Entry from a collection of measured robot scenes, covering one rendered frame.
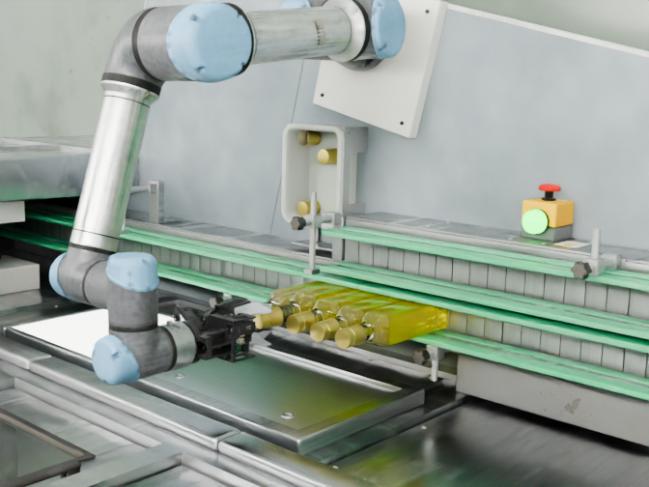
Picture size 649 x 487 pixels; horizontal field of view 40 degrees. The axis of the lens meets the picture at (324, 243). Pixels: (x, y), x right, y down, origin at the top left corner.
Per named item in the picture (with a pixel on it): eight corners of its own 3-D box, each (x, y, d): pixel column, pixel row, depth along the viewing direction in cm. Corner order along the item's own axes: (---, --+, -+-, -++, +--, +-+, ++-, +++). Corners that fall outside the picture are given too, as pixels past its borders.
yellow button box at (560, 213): (539, 233, 168) (520, 237, 163) (541, 194, 167) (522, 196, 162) (573, 238, 164) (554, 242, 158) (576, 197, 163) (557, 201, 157)
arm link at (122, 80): (99, -2, 144) (29, 292, 141) (141, -6, 137) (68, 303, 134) (155, 25, 153) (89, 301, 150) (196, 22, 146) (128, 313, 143)
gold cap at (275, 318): (272, 323, 163) (252, 327, 161) (272, 304, 162) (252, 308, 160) (284, 328, 160) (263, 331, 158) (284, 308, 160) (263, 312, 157)
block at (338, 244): (350, 255, 192) (328, 259, 187) (351, 212, 190) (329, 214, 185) (362, 257, 190) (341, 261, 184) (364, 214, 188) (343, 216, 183)
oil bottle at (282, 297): (334, 301, 188) (262, 319, 172) (334, 275, 187) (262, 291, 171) (354, 306, 184) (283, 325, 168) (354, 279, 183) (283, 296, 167)
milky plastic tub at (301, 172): (306, 218, 208) (280, 221, 201) (308, 122, 204) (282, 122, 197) (363, 227, 196) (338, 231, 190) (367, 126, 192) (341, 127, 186)
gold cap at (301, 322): (301, 328, 162) (285, 331, 158) (301, 308, 161) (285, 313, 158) (316, 331, 159) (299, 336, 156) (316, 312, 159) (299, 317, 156)
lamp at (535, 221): (525, 231, 162) (518, 233, 160) (527, 207, 161) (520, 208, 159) (549, 235, 159) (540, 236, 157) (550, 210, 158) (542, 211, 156)
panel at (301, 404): (127, 312, 221) (0, 338, 195) (127, 300, 220) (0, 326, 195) (425, 404, 162) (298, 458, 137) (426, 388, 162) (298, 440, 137)
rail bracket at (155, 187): (170, 225, 236) (98, 234, 220) (170, 162, 234) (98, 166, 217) (182, 227, 233) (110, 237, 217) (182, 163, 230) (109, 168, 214)
